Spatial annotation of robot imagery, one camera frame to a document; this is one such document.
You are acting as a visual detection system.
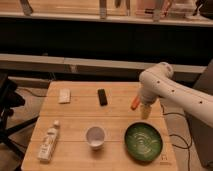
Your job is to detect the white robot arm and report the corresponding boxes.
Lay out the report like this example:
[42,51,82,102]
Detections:
[139,62,213,127]

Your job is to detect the orange carrot toy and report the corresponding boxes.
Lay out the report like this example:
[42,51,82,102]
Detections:
[131,95,140,110]

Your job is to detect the green bowl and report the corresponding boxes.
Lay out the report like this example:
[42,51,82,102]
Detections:
[124,122,163,162]

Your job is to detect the black rectangular block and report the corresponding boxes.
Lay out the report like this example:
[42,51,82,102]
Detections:
[98,89,108,106]

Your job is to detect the white sponge block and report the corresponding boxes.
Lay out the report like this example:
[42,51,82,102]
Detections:
[59,89,71,104]

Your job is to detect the wooden shelf with clutter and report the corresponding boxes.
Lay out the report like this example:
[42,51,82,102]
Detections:
[0,0,213,28]

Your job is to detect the white squeeze bottle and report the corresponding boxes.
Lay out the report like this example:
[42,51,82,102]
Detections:
[37,120,60,162]

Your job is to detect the black chair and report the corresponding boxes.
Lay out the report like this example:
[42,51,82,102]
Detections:
[0,72,37,159]

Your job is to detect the black floor cable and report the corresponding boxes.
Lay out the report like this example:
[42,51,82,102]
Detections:
[162,111,193,171]

